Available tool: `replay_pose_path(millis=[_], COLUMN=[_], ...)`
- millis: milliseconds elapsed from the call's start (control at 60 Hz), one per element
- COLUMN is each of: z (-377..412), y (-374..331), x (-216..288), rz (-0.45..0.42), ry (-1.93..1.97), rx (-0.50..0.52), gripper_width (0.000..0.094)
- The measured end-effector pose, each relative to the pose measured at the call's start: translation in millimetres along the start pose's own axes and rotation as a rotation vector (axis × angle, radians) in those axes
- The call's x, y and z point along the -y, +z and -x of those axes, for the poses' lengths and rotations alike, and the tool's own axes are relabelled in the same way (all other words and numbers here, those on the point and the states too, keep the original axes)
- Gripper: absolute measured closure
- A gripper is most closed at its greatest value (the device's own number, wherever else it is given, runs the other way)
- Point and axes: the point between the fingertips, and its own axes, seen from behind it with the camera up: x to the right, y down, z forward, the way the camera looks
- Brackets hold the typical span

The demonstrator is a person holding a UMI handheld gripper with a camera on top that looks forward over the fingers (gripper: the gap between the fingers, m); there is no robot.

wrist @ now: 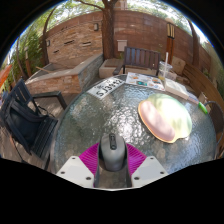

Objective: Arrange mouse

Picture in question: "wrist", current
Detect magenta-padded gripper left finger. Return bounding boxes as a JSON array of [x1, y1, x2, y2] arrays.
[[55, 142, 101, 188]]

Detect raised stone planter bed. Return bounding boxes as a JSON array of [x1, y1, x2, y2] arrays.
[[24, 52, 104, 95]]

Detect white planter with plants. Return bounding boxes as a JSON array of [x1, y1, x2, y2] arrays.
[[168, 69, 179, 82]]

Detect wooden garden lamp post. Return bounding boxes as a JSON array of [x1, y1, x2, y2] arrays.
[[164, 18, 177, 65]]

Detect thick white open book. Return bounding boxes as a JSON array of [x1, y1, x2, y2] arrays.
[[164, 77, 190, 101]]

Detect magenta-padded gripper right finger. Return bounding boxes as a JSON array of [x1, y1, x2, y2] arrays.
[[124, 142, 169, 188]]

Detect thin leaning tree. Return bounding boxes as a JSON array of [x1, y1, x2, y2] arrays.
[[39, 6, 58, 68]]

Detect curved wooden bench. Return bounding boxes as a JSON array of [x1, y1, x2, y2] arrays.
[[182, 62, 224, 111]]

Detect black slatted garden chair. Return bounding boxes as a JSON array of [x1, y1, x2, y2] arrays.
[[0, 78, 68, 160]]

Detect dark wicker armchair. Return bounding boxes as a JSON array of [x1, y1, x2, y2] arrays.
[[204, 100, 224, 158]]

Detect dark wooden slatted chair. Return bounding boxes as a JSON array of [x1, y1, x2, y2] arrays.
[[112, 45, 162, 77]]

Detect white license plate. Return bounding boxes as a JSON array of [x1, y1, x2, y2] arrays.
[[87, 79, 127, 100]]

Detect thick forked tree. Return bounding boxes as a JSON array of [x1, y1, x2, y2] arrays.
[[76, 0, 121, 61]]

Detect tilted beige stone slab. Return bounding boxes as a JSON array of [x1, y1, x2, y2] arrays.
[[170, 55, 187, 76]]

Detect grey wall utility box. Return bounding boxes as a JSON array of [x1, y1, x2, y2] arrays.
[[116, 39, 128, 52]]

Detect slim straight tree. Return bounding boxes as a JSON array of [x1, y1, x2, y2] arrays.
[[186, 18, 201, 68]]

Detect grey computer mouse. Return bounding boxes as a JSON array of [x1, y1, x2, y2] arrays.
[[98, 132, 128, 173]]

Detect pastel round mouse pad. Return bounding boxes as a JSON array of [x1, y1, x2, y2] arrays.
[[137, 92, 193, 144]]

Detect small white blue booklet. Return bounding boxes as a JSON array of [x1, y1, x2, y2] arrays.
[[187, 91, 200, 105]]

